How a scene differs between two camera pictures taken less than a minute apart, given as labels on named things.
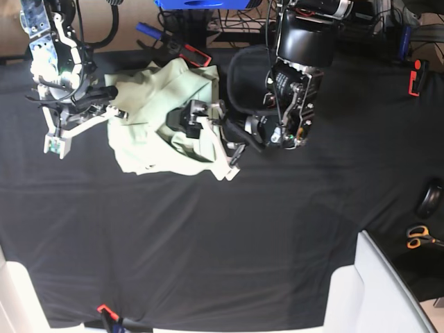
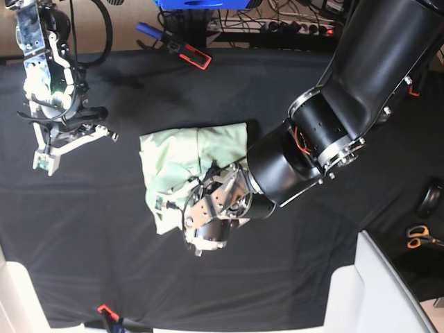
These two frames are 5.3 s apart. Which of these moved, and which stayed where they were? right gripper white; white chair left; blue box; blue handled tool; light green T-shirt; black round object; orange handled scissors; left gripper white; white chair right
Moved: left gripper white; right gripper white; light green T-shirt
Stayed: black round object; white chair left; white chair right; orange handled scissors; blue box; blue handled tool
